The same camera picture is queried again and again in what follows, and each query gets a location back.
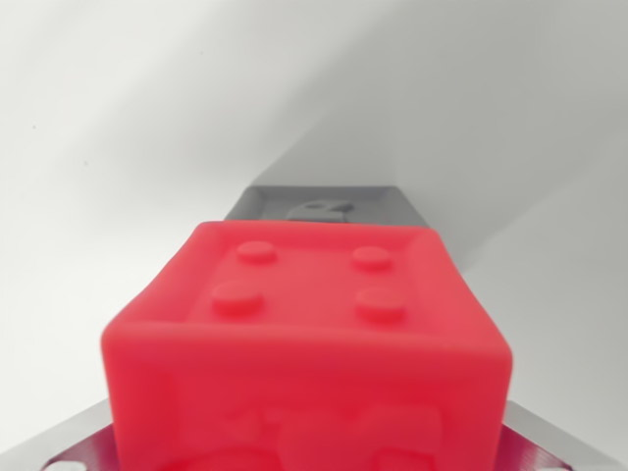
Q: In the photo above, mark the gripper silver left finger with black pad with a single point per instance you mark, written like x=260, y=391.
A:
x=73, y=446

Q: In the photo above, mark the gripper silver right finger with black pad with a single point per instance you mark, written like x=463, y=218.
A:
x=527, y=444

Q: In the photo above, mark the grey cube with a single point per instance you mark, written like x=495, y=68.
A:
x=275, y=206

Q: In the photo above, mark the red studded cube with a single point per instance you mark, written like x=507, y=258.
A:
x=304, y=353

